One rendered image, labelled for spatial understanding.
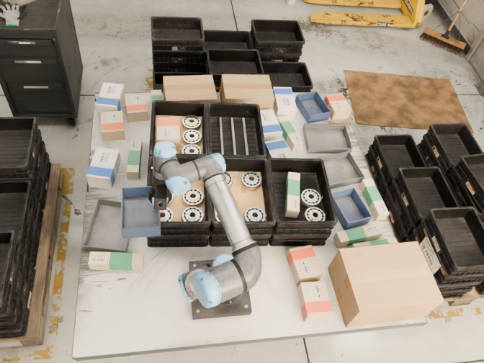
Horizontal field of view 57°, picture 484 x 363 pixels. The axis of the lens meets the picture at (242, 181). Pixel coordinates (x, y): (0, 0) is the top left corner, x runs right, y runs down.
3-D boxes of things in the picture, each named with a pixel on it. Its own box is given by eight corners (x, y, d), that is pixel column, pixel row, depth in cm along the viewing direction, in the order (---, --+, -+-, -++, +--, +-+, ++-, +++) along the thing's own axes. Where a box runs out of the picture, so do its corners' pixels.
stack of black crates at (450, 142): (465, 192, 336) (490, 164, 309) (429, 194, 331) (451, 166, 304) (444, 153, 360) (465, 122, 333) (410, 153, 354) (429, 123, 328)
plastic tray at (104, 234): (99, 204, 227) (98, 198, 223) (138, 209, 228) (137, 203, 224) (83, 250, 210) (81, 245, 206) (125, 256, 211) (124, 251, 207)
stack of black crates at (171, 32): (199, 63, 391) (201, 17, 355) (202, 86, 373) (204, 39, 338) (153, 62, 384) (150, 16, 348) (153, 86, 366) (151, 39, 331)
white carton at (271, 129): (279, 142, 268) (282, 132, 261) (261, 145, 265) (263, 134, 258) (270, 119, 279) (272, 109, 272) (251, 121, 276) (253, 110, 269)
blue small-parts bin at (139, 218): (160, 235, 179) (160, 227, 173) (122, 238, 176) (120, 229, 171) (159, 195, 190) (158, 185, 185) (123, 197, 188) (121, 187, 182)
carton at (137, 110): (125, 104, 272) (124, 94, 266) (145, 102, 275) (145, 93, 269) (127, 122, 263) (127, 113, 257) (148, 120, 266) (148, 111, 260)
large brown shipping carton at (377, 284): (400, 260, 228) (417, 240, 212) (423, 317, 210) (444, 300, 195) (327, 268, 220) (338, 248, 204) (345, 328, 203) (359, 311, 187)
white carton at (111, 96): (118, 118, 264) (117, 106, 257) (97, 116, 263) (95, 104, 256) (124, 95, 276) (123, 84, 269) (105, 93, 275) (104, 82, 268)
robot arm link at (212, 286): (215, 289, 193) (251, 292, 142) (183, 303, 188) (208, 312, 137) (204, 263, 194) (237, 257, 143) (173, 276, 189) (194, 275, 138)
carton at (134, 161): (138, 178, 239) (137, 172, 234) (127, 178, 238) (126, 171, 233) (142, 145, 253) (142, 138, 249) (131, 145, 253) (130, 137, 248)
